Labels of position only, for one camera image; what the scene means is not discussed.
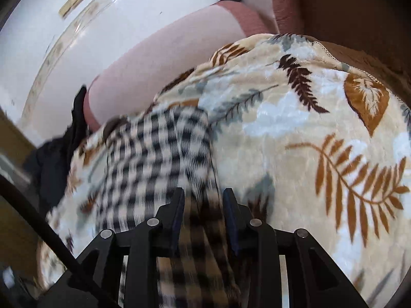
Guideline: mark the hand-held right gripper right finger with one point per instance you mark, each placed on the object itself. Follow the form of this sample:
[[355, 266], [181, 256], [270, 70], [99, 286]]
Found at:
[[229, 218]]

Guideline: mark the black white plaid jacket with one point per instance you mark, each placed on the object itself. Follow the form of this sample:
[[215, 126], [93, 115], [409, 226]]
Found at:
[[160, 154]]

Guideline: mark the pink brown sofa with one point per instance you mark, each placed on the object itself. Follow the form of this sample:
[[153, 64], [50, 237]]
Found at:
[[154, 64]]

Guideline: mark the beige leaf-print blanket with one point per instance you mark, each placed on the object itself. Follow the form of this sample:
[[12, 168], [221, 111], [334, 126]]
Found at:
[[289, 118]]

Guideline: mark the brown wooden furniture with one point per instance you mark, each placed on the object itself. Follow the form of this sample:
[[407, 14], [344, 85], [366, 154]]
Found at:
[[14, 134]]

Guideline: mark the black cloth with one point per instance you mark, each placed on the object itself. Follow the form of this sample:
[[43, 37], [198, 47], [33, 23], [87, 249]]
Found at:
[[54, 166]]

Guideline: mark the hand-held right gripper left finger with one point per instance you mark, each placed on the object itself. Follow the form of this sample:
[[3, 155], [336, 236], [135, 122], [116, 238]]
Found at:
[[178, 218]]

